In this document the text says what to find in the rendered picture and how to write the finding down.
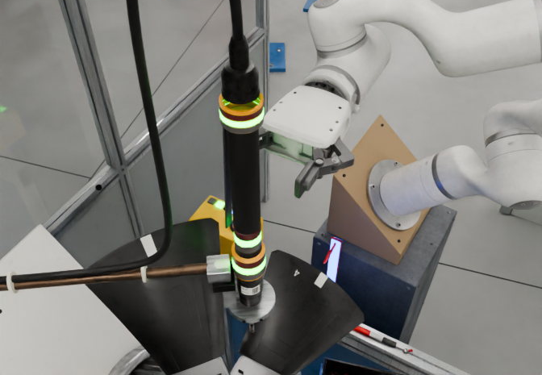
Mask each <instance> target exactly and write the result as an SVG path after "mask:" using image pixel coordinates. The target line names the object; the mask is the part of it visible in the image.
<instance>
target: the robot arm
mask: <svg viewBox="0 0 542 375"><path fill-rule="evenodd" d="M307 19H308V24H309V28H310V30H311V35H312V38H313V40H314V43H315V48H316V51H317V63H316V66H315V67H314V68H313V70H312V71H311V72H310V73H309V74H308V76H307V77H306V78H305V79H304V81H303V82H302V84H301V85H300V86H298V87H296V88H295V89H293V90H291V91H290V92H289V93H288V94H287V95H286V96H284V97H283V98H282V99H281V100H280V101H279V102H277V103H276V104H275V105H274V106H273V107H272V108H271V109H270V110H269V112H268V113H267V114H264V122H263V124H262V126H261V127H260V128H259V138H261V140H259V150H261V149H264V150H266V151H268V152H271V153H272V154H275V155H277V156H281V157H283V158H286V159H287V160H292V161H293V162H296V163H299V164H301V165H305V167H304V168H303V169H302V171H301V173H300V174H299V175H298V176H297V178H296V179H295V183H294V196H295V197H296V198H301V197H302V195H303V193H304V192H305V191H309V190H310V188H311V187H312V186H313V185H314V183H315V181H316V180H317V179H321V178H322V177H323V175H327V174H331V173H337V172H338V171H339V169H345V168H347V167H350V166H352V165H353V164H354V159H355V156H354V155H353V154H352V153H351V151H350V150H349V149H348V148H347V146H346V145H345V144H344V143H343V142H342V141H343V139H344V137H345V135H346V132H347V130H348V127H349V124H350V122H351V118H352V114H353V113H354V114H358V112H359V110H360V107H361V106H360V105H359V104H360V103H361V101H362V99H363V98H364V97H365V95H366V94H367V93H368V91H369V89H370V88H371V87H372V85H373V83H374V82H375V81H376V80H377V78H378V77H379V75H380V74H381V72H382V70H383V69H384V68H385V67H386V65H387V64H388V62H389V60H390V56H391V47H390V42H389V40H388V39H387V38H386V36H385V35H384V33H383V32H382V31H380V30H379V29H378V28H376V27H374V26H372V25H368V24H366V23H375V22H388V23H394V24H397V25H399V26H401V27H404V28H406V29H407V30H409V31H410V32H412V33H413V34H414V35H415V36H416V37H417V38H418V39H419V40H420V41H421V43H422V44H423V46H424V47H425V48H426V50H427V52H428V54H429V56H430V57H431V59H432V61H433V63H434V65H435V67H436V68H437V69H438V71H439V72H440V73H441V74H442V75H444V76H446V77H467V76H472V75H476V74H481V73H488V72H493V71H498V70H502V69H510V68H515V67H519V66H524V65H533V64H537V63H542V0H510V1H507V2H501V3H498V4H494V5H491V6H485V7H481V8H477V9H474V10H468V11H465V12H458V13H457V12H451V11H448V10H445V9H444V8H442V7H441V6H438V5H437V4H436V3H434V2H433V1H432V0H317V1H315V2H314V3H313V4H312V5H311V6H310V8H309V10H308V14H307ZM483 136H484V142H485V147H486V157H487V163H488V168H487V166H486V164H485V163H484V162H483V160H482V159H481V157H480V156H479V155H478V154H477V153H476V152H475V151H474V150H473V149H472V148H471V147H469V146H465V145H458V146H454V147H451V148H447V149H445V150H443V151H441V152H438V153H435V154H433V155H430V156H427V157H425V158H423V159H421V160H417V161H415V162H413V163H410V164H408V165H405V166H404V165H402V164H401V163H399V162H397V161H395V160H382V161H379V162H377V163H376V164H375V165H374V166H373V167H372V168H371V169H370V171H369V174H368V177H367V182H366V191H367V196H368V200H369V204H370V206H371V208H372V210H373V212H374V214H375V215H376V216H377V217H378V218H379V220H380V221H381V222H382V223H384V224H385V225H386V226H387V227H389V228H391V229H394V230H397V231H402V230H406V229H409V228H411V227H413V226H414V225H415V224H416V223H417V221H418V219H419V216H420V213H421V210H425V209H428V208H431V207H434V206H438V205H441V204H444V203H446V202H451V201H454V200H457V199H460V198H464V197H468V196H471V195H481V196H484V197H487V198H488V199H490V200H492V201H494V202H496V203H498V204H500V205H503V206H506V207H509V208H512V209H516V210H530V209H533V208H536V207H538V206H540V205H542V99H540V100H536V101H525V100H514V101H504V102H500V103H498V104H496V105H494V106H492V107H491V108H490V109H489V110H488V111H487V113H486V116H485V118H484V121H483ZM335 154H336V155H337V156H338V157H334V156H335Z"/></svg>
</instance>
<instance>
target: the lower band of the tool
mask: <svg viewBox="0 0 542 375"><path fill-rule="evenodd" d="M261 246H262V249H261V253H260V254H259V255H258V256H256V257H254V258H251V259H245V258H242V257H240V256H238V255H237V254H236V251H235V242H234V243H233V245H232V246H231V253H232V255H233V256H234V258H235V259H236V260H238V261H239V262H242V263H245V264H251V263H254V262H257V261H258V260H260V259H261V258H262V257H263V255H264V254H265V245H264V243H263V241H261Z"/></svg>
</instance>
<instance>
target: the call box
mask: <svg viewBox="0 0 542 375"><path fill-rule="evenodd" d="M210 198H215V199H216V200H217V201H216V203H217V202H218V201H221V202H224V203H225V201H223V200H221V199H219V198H216V197H214V196H211V195H210V196H209V197H208V198H207V199H206V201H205V202H204V203H203V204H202V205H201V206H200V207H199V208H198V209H197V211H196V212H195V213H194V214H193V216H192V217H191V218H190V219H189V221H191V220H195V219H205V218H212V219H214V220H216V221H217V222H219V238H220V253H221V255H225V254H229V257H230V260H232V258H231V246H232V245H233V243H234V242H235V240H234V229H233V215H232V214H231V216H232V223H231V224H230V226H229V227H228V228H225V210H224V209H223V208H224V207H225V204H224V206H223V207H222V208H221V209H220V208H218V207H217V206H215V204H216V203H215V204H214V205H211V204H209V203H207V201H208V200H209V199H210ZM263 239H264V233H263V218H262V217H261V240H263Z"/></svg>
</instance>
